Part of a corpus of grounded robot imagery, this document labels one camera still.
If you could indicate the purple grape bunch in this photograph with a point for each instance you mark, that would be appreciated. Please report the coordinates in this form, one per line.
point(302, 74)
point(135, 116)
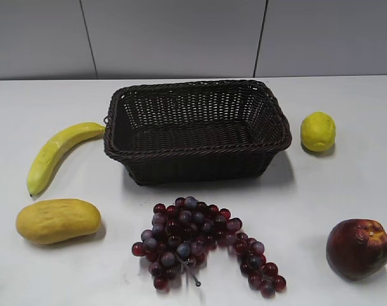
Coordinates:
point(183, 233)

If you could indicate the yellow banana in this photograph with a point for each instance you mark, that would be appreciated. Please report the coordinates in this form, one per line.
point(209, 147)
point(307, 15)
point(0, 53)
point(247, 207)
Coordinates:
point(50, 155)

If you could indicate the yellow mango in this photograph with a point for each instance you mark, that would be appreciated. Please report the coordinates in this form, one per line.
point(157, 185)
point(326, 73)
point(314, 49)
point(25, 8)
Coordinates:
point(51, 221)

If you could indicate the red apple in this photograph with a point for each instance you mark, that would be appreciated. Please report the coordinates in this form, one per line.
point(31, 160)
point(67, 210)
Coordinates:
point(357, 248)

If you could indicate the dark brown wicker basket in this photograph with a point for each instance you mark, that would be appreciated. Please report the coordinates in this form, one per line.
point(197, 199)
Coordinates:
point(195, 131)

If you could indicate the yellow lemon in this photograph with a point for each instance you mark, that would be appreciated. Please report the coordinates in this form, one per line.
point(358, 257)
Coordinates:
point(318, 132)

